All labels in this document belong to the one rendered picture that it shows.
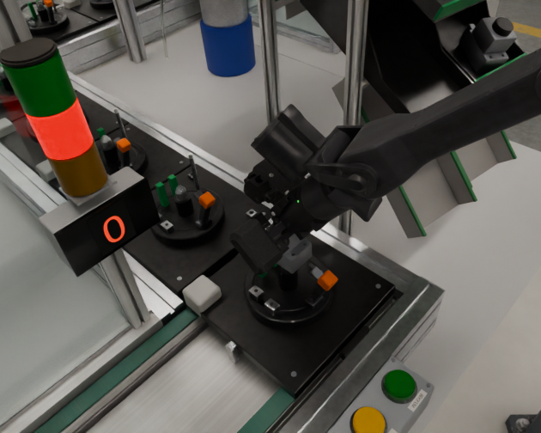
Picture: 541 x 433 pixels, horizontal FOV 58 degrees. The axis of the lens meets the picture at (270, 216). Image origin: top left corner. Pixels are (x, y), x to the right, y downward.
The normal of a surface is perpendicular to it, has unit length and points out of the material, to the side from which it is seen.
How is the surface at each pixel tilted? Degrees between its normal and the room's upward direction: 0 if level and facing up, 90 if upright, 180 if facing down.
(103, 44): 90
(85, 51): 90
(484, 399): 0
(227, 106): 0
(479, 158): 45
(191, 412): 0
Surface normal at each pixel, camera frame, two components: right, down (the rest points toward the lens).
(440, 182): 0.37, -0.12
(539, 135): -0.07, -0.71
